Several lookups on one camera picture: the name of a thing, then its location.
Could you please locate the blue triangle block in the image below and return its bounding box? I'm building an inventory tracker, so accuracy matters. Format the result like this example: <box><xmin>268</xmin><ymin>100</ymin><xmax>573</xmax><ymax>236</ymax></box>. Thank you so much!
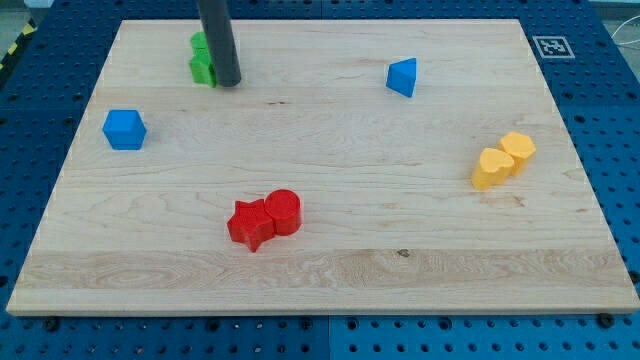
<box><xmin>386</xmin><ymin>58</ymin><xmax>417</xmax><ymax>98</ymax></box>

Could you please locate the blue cube block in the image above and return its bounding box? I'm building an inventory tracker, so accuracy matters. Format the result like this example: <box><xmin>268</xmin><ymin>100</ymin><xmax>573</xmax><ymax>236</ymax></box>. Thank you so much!
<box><xmin>102</xmin><ymin>109</ymin><xmax>147</xmax><ymax>150</ymax></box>

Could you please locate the red cylinder block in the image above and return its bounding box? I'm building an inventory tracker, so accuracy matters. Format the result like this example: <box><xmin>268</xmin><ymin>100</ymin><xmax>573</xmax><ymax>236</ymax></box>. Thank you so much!
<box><xmin>265</xmin><ymin>189</ymin><xmax>302</xmax><ymax>236</ymax></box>

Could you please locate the wooden board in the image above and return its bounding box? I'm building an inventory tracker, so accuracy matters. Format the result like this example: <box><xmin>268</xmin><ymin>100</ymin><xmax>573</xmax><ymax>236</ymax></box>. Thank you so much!
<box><xmin>7</xmin><ymin>19</ymin><xmax>639</xmax><ymax>317</ymax></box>

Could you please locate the red star block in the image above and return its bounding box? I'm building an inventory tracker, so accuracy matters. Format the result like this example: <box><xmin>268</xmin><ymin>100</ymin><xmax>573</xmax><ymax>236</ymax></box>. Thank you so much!
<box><xmin>227</xmin><ymin>199</ymin><xmax>275</xmax><ymax>252</ymax></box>

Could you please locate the green block front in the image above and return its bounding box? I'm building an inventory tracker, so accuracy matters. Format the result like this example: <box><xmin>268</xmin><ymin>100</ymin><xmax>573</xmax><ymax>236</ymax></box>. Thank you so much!
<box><xmin>189</xmin><ymin>51</ymin><xmax>217</xmax><ymax>88</ymax></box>

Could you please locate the green block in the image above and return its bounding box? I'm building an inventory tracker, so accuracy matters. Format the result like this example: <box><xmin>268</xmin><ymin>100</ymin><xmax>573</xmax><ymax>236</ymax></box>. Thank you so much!
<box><xmin>189</xmin><ymin>51</ymin><xmax>217</xmax><ymax>88</ymax></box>
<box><xmin>190</xmin><ymin>31</ymin><xmax>208</xmax><ymax>54</ymax></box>

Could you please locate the yellow heart block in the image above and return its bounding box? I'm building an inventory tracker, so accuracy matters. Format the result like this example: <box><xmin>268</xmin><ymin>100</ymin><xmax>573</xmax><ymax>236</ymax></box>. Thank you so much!
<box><xmin>471</xmin><ymin>148</ymin><xmax>515</xmax><ymax>190</ymax></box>

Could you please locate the green block rear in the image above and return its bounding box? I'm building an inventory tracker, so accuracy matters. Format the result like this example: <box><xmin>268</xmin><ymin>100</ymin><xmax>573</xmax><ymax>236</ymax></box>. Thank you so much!
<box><xmin>190</xmin><ymin>31</ymin><xmax>208</xmax><ymax>54</ymax></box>

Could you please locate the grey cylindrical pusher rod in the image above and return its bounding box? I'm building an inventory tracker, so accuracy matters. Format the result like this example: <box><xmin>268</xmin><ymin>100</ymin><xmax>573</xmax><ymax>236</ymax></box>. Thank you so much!
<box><xmin>197</xmin><ymin>0</ymin><xmax>242</xmax><ymax>88</ymax></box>

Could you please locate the yellow hexagon block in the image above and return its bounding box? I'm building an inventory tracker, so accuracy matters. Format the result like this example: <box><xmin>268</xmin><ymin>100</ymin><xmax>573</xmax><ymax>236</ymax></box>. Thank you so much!
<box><xmin>498</xmin><ymin>132</ymin><xmax>537</xmax><ymax>176</ymax></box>

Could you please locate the white fiducial marker tag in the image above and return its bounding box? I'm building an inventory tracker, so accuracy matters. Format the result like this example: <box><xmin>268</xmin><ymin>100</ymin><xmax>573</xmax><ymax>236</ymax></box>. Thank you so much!
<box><xmin>532</xmin><ymin>35</ymin><xmax>575</xmax><ymax>59</ymax></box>

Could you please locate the white cable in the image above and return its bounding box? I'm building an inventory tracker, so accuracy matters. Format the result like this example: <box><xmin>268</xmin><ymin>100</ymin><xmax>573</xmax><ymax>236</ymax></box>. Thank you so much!
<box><xmin>610</xmin><ymin>14</ymin><xmax>640</xmax><ymax>48</ymax></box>

